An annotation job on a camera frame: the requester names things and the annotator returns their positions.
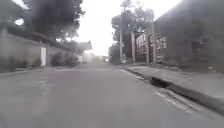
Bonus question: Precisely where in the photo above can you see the utility pole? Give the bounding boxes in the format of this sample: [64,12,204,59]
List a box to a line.
[118,3,124,64]

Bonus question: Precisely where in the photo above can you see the trees behind dark building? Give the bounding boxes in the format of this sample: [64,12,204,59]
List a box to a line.
[108,0,156,65]

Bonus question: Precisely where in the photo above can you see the grey asphalt road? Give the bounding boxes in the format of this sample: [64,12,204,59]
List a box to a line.
[0,63,224,128]

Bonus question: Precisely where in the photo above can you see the roadside bushes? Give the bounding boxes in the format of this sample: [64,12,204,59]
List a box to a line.
[50,52,80,68]

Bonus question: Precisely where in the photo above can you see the dark roadside gutter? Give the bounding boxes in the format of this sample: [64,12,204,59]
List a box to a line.
[125,68,224,116]

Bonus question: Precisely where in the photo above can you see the large dark tree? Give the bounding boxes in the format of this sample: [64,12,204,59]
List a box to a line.
[22,0,86,43]

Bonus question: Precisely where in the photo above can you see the dark building with signs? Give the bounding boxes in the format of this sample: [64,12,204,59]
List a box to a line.
[134,0,224,73]

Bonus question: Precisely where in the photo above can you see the raised concrete pavement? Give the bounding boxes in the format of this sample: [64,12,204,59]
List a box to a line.
[125,64,224,116]

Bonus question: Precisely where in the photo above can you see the pale boundary wall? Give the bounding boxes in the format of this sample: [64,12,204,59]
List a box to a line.
[0,23,84,73]

